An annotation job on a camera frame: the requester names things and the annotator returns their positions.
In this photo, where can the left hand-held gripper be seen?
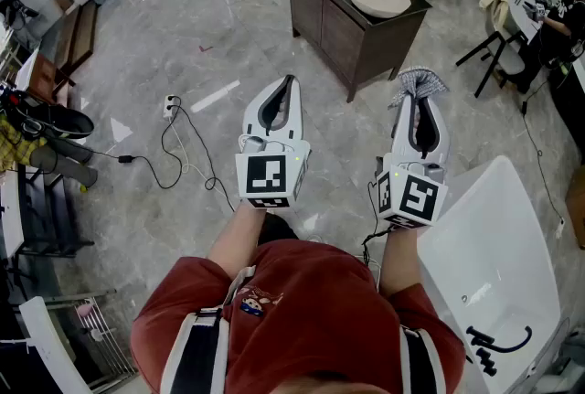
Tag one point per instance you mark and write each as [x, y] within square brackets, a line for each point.
[265, 175]

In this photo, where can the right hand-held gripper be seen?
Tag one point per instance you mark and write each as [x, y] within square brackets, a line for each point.
[418, 200]

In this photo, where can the grey cleaning cloth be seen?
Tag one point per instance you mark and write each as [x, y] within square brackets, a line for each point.
[418, 81]

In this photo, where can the person's left forearm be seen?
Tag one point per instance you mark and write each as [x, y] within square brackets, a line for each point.
[237, 237]

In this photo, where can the person's right forearm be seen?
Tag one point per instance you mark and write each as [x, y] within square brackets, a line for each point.
[400, 259]

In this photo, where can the white power strip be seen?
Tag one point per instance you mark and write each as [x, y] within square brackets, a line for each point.
[168, 106]

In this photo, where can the dark wooden sink cabinet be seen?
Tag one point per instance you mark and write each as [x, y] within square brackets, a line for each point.
[338, 35]

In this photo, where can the white bathtub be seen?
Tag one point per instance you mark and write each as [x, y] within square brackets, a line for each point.
[484, 237]

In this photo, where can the black grey chair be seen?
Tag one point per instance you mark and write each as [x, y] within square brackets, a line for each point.
[507, 56]

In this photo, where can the pale yellow cloth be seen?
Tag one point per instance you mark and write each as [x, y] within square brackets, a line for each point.
[496, 1]

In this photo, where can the white plug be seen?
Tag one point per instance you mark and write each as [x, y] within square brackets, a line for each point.
[560, 228]

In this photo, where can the cardboard box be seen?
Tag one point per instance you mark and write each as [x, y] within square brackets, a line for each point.
[577, 205]

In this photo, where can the person's red shirt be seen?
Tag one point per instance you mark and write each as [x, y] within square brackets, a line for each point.
[320, 314]

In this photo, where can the brown wooden bench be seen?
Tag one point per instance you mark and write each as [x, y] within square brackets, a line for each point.
[75, 35]

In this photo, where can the black bathtub faucet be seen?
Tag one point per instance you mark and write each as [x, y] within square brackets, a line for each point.
[484, 355]

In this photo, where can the brown wooden stool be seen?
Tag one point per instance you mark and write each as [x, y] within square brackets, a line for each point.
[43, 81]

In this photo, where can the black metal rack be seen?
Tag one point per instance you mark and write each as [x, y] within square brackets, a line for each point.
[50, 209]

